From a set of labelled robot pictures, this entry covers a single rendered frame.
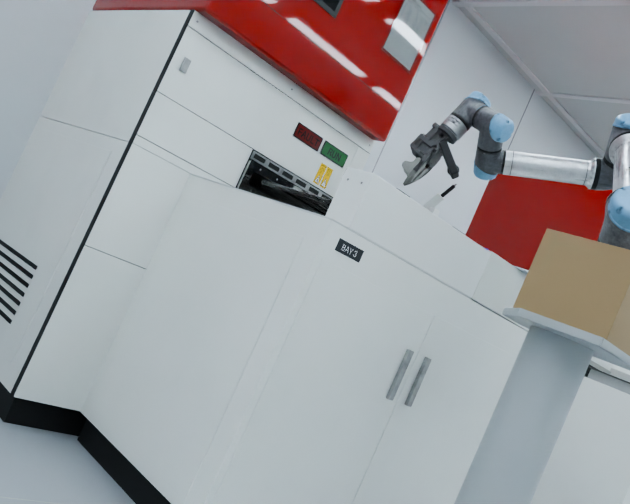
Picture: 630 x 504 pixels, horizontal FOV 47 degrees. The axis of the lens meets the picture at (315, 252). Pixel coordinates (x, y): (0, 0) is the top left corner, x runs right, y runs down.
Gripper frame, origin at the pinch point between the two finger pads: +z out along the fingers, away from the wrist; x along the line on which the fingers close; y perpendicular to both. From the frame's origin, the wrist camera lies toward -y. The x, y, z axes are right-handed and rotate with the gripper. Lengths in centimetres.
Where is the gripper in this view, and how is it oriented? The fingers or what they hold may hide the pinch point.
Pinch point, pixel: (408, 183)
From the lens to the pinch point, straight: 226.6
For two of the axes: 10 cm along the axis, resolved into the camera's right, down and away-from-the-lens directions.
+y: -6.7, -6.3, 3.9
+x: -2.6, -3.0, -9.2
